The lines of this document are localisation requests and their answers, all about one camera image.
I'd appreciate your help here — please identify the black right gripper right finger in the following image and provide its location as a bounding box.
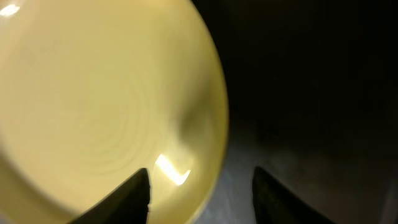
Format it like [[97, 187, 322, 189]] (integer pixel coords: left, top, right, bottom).
[[252, 166, 333, 224]]

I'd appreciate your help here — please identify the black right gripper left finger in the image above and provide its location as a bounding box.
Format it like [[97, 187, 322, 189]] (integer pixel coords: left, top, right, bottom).
[[70, 168, 150, 224]]

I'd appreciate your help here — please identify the yellow plate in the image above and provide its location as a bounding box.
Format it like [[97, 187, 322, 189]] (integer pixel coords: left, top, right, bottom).
[[1, 0, 228, 223]]

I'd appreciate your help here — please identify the dark brown serving tray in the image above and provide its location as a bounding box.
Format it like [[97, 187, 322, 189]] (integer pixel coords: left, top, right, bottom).
[[194, 0, 397, 223]]

